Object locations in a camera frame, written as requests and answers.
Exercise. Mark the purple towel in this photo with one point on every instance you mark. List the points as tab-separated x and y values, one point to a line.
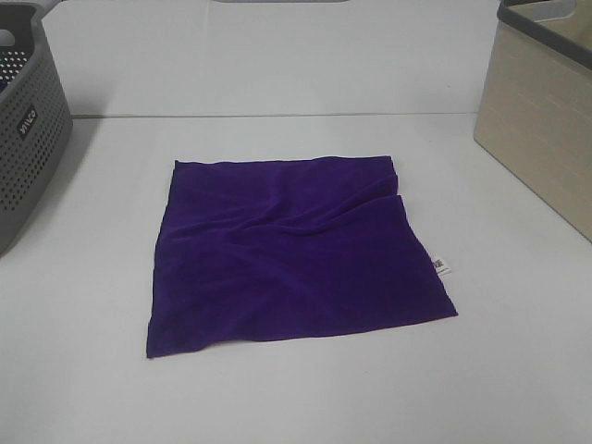
276	250

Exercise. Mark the beige fabric storage bin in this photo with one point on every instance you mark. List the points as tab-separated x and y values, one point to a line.
535	111

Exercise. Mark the white towel care label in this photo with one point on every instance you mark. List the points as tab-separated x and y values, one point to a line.
441	266

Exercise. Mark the grey perforated laundry basket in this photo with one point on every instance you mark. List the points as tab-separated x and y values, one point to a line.
36	123

